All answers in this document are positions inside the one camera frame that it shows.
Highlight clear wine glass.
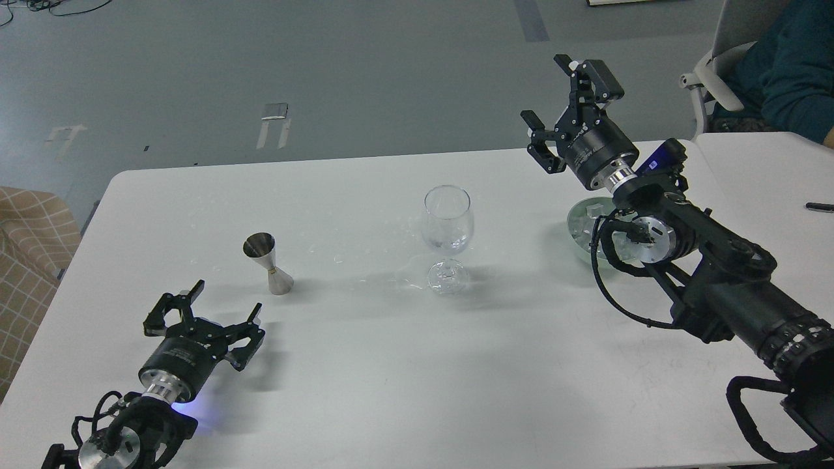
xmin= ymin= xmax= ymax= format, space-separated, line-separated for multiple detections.
xmin=421 ymin=185 xmax=474 ymax=294

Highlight person in teal sweater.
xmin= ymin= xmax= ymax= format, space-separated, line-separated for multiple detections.
xmin=710 ymin=1 xmax=833 ymax=148

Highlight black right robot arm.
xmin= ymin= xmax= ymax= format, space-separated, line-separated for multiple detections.
xmin=521 ymin=54 xmax=833 ymax=465

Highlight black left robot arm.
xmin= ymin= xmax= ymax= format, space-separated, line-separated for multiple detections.
xmin=42 ymin=280 xmax=265 ymax=468

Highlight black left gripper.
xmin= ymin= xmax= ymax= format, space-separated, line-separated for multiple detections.
xmin=138 ymin=280 xmax=266 ymax=404

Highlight green bowl of ice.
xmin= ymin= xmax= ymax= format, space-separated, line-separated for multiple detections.
xmin=566 ymin=197 xmax=637 ymax=264

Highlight black floor cables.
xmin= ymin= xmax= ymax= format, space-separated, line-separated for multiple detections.
xmin=0 ymin=0 xmax=115 ymax=27

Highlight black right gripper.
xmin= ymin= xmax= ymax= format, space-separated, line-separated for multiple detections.
xmin=519 ymin=54 xmax=639 ymax=190

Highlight steel cocktail jigger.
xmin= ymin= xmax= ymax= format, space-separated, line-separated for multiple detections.
xmin=242 ymin=232 xmax=294 ymax=296

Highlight black pen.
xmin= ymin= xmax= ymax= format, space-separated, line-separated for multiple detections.
xmin=805 ymin=202 xmax=834 ymax=213

